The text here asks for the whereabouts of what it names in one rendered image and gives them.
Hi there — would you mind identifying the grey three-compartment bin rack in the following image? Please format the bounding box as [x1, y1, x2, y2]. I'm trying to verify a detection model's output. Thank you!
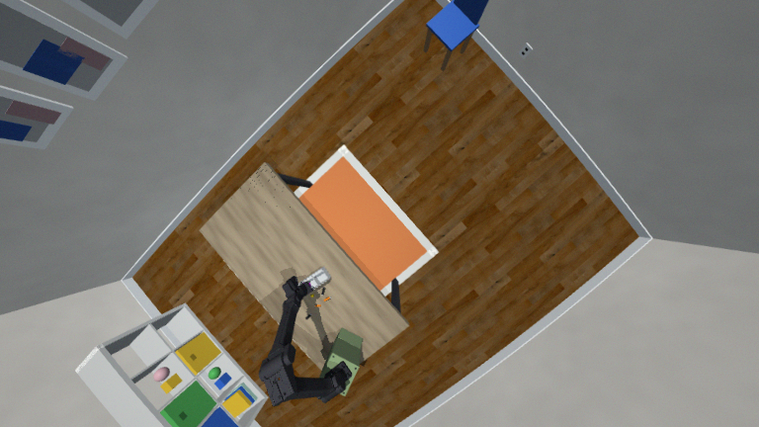
[298, 267, 331, 290]

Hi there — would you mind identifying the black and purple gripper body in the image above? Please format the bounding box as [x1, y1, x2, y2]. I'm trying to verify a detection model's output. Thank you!
[302, 282, 313, 298]

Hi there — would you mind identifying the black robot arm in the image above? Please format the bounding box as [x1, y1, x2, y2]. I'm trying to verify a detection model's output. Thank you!
[259, 276, 352, 406]

